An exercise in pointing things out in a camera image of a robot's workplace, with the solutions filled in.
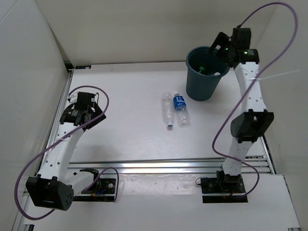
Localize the clear unlabelled plastic bottle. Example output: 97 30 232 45
161 92 174 130

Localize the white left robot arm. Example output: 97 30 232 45
26 107 106 211

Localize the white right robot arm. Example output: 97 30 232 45
208 28 274 193

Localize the dark teal plastic bin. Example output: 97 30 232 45
185 46 230 101

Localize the blue table edge sticker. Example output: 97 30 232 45
75 65 91 70

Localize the blue label water bottle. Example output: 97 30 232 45
173 91 190 127

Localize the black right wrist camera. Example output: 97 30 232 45
231 27 251 49

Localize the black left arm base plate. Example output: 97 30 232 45
74 178 117 202

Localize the aluminium front frame rail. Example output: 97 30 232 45
66 157 268 174

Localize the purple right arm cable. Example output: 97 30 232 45
211 1 299 198

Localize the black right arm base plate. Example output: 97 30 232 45
195 176 248 204

